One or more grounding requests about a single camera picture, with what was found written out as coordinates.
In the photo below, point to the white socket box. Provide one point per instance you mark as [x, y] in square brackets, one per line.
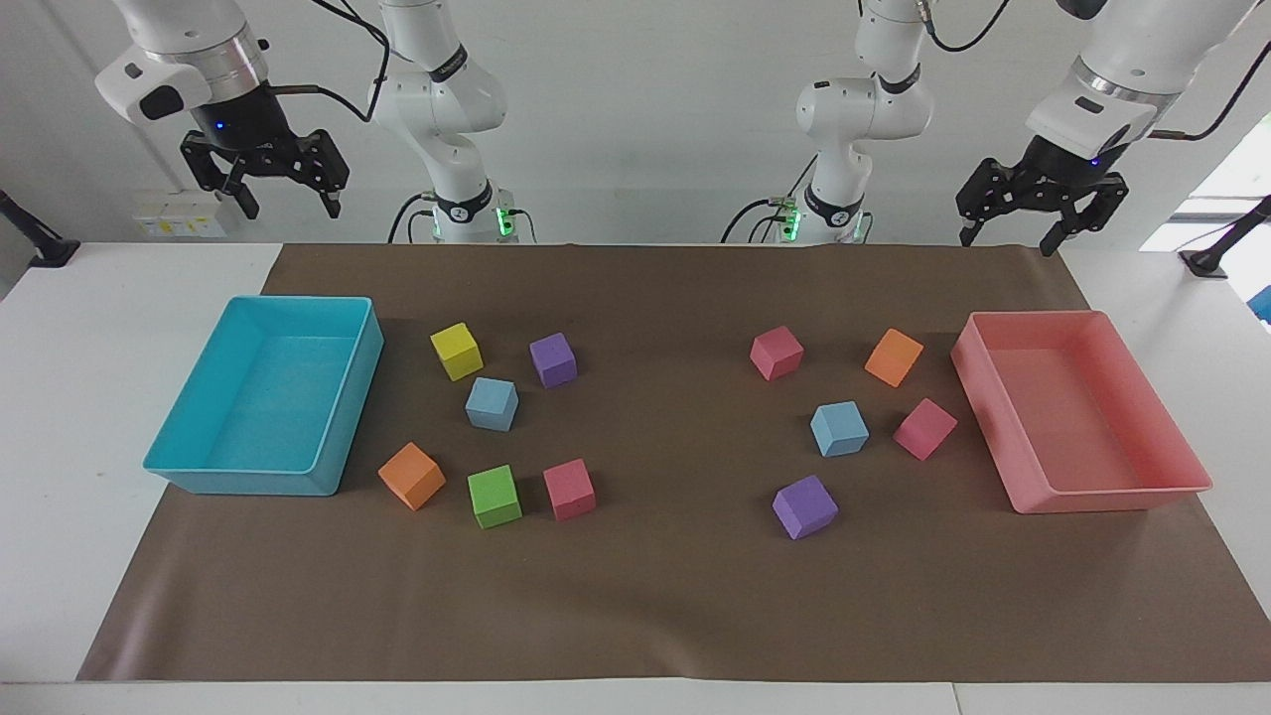
[179, 216]

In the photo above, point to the blue block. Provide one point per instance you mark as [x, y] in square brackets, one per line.
[492, 405]
[839, 429]

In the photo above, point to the purple block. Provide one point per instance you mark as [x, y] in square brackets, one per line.
[553, 360]
[804, 506]

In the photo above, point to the black stand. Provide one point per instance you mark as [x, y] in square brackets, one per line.
[40, 243]
[1216, 253]

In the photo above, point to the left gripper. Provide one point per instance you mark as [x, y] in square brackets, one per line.
[1067, 169]

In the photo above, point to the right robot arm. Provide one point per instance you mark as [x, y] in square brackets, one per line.
[442, 104]

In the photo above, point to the yellow block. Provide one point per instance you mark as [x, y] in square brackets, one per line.
[457, 353]

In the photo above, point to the orange block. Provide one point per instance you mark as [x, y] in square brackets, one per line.
[411, 477]
[894, 357]

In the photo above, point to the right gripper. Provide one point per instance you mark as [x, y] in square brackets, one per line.
[243, 124]

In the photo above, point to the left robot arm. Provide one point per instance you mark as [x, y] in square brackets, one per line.
[859, 104]

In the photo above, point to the green block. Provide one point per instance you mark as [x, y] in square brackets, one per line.
[494, 497]

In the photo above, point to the blue plastic tray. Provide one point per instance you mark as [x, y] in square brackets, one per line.
[268, 407]

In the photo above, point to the pink plastic tray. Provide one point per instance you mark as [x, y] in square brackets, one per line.
[1082, 417]

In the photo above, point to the pink block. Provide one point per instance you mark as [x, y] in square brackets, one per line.
[569, 491]
[776, 354]
[924, 429]

